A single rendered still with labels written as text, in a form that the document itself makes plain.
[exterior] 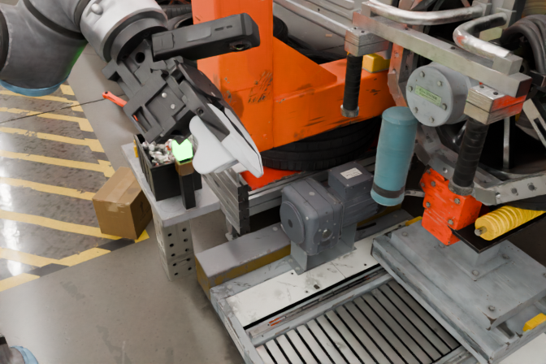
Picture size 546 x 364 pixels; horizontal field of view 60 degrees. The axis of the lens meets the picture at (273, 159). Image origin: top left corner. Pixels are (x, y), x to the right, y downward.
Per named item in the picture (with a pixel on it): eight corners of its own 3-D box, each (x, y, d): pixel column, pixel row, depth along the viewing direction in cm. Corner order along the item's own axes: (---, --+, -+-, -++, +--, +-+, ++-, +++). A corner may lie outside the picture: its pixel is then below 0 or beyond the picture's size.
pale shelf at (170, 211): (220, 209, 134) (219, 200, 133) (163, 228, 127) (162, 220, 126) (170, 140, 165) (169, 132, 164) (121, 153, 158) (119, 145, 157)
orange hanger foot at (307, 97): (405, 109, 163) (422, 8, 144) (273, 149, 142) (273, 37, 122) (373, 90, 175) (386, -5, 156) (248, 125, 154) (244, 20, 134)
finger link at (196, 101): (230, 145, 51) (183, 86, 53) (241, 134, 51) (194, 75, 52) (212, 144, 47) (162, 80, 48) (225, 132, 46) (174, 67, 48)
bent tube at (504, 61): (580, 54, 83) (604, -8, 77) (507, 76, 75) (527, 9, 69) (496, 26, 95) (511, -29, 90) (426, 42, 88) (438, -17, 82)
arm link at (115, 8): (161, -3, 58) (114, -33, 49) (184, 26, 58) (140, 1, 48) (113, 48, 60) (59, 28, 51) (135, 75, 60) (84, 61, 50)
